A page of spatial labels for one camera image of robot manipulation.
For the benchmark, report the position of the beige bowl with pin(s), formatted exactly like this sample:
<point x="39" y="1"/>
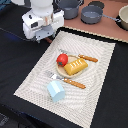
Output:
<point x="123" y="14"/>

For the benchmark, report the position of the light blue toy carton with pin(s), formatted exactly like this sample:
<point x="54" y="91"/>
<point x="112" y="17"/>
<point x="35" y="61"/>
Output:
<point x="56" y="90"/>

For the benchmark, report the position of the white woven placemat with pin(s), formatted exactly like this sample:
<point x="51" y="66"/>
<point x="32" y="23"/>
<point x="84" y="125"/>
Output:
<point x="79" y="105"/>

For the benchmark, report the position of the round wooden plate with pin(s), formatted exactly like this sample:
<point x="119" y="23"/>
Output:
<point x="62" y="71"/>

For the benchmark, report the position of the fork with wooden handle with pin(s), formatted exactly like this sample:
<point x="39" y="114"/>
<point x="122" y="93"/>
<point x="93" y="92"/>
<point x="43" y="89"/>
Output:
<point x="66" y="80"/>

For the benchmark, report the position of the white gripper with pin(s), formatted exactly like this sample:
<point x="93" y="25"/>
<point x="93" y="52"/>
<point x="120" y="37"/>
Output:
<point x="37" y="28"/>

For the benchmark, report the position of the pink wooden board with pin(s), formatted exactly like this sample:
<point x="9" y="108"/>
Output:
<point x="106" y="27"/>

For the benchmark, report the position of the grey saucepan with handle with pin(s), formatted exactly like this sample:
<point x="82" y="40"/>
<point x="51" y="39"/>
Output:
<point x="93" y="15"/>

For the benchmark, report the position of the knife with wooden handle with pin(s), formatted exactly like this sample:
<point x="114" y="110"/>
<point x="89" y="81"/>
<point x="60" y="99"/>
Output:
<point x="79" y="55"/>

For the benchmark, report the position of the grey pot with handles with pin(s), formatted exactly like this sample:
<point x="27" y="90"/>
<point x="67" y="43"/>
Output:
<point x="70" y="7"/>

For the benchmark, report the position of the red toy tomato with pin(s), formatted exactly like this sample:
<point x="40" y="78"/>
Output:
<point x="62" y="59"/>

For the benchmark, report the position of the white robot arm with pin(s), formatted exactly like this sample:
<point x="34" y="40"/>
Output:
<point x="40" y="8"/>

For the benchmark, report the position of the yellow toy bread loaf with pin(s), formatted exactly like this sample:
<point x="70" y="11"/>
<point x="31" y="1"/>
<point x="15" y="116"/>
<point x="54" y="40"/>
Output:
<point x="75" y="66"/>

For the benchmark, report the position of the brown wooden stick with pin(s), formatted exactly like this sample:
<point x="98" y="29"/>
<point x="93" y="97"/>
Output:
<point x="48" y="40"/>

